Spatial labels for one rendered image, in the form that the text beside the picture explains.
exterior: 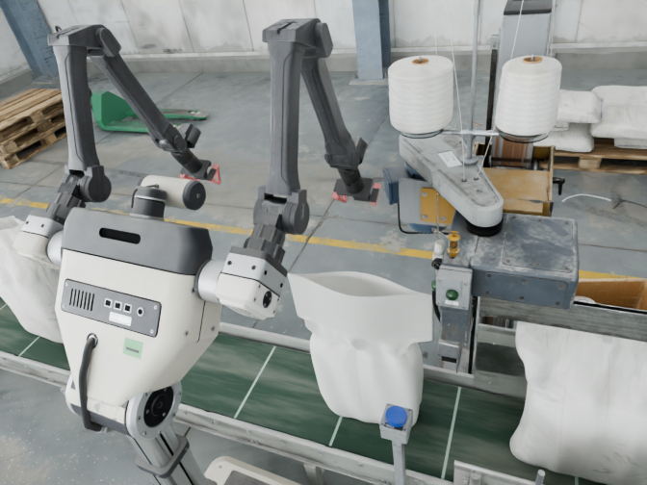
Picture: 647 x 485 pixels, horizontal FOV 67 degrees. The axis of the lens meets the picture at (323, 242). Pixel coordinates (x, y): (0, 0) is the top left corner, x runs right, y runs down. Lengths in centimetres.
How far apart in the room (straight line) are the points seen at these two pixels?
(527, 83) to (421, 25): 519
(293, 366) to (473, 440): 80
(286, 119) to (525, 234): 64
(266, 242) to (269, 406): 124
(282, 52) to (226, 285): 47
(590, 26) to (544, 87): 505
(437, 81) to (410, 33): 518
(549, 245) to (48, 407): 267
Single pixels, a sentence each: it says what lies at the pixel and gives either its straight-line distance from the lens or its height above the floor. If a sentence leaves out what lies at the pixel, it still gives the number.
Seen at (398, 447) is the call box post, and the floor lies 71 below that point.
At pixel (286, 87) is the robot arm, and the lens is 102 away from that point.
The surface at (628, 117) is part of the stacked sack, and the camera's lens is 432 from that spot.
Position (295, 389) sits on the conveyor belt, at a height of 38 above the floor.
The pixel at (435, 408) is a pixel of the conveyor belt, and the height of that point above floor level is 38.
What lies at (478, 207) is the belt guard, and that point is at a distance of 122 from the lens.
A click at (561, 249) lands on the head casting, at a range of 125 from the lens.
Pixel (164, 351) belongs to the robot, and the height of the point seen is 136.
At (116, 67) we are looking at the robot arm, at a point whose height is 176.
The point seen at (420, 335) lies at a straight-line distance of 164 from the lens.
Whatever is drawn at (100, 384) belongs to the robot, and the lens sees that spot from 119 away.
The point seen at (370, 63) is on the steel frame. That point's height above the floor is 23.
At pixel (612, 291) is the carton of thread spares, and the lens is 297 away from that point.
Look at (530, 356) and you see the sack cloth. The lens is 158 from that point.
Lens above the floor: 209
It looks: 37 degrees down
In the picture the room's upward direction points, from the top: 10 degrees counter-clockwise
